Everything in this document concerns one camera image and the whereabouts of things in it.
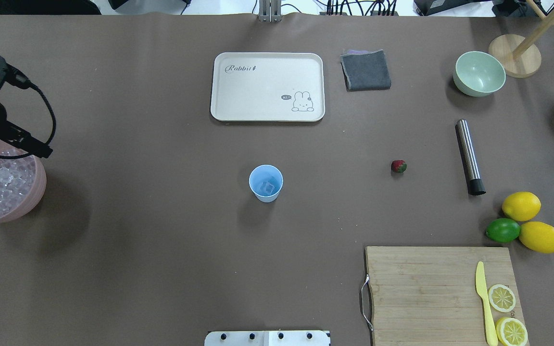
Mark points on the clear ice cube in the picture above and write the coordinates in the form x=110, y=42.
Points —
x=268, y=187

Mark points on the red strawberry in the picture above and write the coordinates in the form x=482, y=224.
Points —
x=398, y=166

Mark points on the steel muddler with black tip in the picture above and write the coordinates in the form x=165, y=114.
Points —
x=475, y=185

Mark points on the pink bowl of ice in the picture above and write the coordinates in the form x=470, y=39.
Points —
x=22, y=183

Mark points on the light blue plastic cup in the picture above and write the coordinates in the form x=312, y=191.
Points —
x=265, y=172

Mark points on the cream rabbit tray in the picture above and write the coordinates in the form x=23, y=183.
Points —
x=268, y=86

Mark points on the grey folded cloth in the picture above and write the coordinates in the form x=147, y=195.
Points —
x=365, y=70

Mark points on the bamboo cutting board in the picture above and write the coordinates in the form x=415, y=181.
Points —
x=426, y=295

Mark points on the mint green bowl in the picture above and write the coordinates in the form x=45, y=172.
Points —
x=478, y=74

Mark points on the yellow plastic knife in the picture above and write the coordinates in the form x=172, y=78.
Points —
x=481, y=290

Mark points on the green lime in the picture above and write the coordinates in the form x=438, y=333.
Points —
x=503, y=230

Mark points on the wooden mug tree stand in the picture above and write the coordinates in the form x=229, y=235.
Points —
x=518, y=55

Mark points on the yellow lemon near bowl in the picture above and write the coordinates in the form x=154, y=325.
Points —
x=521, y=206

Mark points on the lemon half inner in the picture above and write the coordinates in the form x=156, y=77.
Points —
x=502, y=298

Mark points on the lemon half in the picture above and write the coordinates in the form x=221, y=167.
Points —
x=502, y=298
x=511, y=332

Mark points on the yellow lemon near board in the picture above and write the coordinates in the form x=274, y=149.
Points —
x=537, y=236

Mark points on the lemon half outer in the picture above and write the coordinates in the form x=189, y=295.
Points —
x=511, y=332

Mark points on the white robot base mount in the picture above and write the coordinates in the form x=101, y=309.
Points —
x=269, y=338

